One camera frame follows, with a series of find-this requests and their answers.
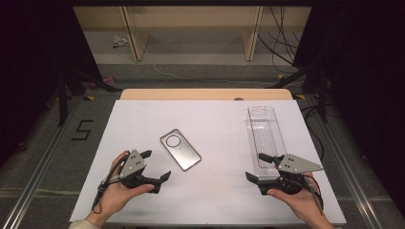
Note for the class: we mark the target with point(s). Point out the light wooden desk frame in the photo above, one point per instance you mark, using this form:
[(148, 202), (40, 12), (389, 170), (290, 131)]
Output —
[(135, 41)]

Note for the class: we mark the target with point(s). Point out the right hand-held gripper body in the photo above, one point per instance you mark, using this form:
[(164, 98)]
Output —
[(296, 165)]

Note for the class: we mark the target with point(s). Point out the dark round table grommet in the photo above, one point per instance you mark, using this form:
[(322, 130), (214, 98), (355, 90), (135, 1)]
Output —
[(238, 99)]

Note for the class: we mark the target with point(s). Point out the wooden table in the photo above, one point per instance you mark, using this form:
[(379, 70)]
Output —
[(191, 94)]

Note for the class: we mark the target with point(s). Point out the person's right hand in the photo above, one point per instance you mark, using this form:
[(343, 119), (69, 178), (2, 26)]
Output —
[(304, 203)]

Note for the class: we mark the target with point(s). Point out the white table board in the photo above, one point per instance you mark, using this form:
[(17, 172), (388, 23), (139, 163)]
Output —
[(207, 191)]

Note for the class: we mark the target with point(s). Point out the pink cloth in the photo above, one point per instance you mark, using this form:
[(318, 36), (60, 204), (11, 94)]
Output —
[(108, 80)]

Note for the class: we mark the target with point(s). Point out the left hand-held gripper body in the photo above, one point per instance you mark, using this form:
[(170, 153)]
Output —
[(132, 164)]

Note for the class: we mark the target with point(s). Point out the clear plastic box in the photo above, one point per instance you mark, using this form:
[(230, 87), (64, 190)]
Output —
[(266, 136)]

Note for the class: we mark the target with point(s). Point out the aluminium floor rail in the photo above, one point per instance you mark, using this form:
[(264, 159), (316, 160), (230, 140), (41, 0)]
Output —
[(350, 178), (38, 181)]

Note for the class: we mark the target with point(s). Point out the black curtain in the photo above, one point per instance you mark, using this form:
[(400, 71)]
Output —
[(366, 79), (31, 63)]

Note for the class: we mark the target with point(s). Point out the black stand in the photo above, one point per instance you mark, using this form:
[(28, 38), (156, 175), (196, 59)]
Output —
[(323, 95), (62, 95)]

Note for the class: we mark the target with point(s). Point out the person's left hand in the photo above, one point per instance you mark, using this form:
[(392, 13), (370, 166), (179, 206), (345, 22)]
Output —
[(114, 197)]

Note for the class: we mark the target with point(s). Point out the crumpled clear wrapper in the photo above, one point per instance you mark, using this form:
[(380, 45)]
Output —
[(119, 41)]

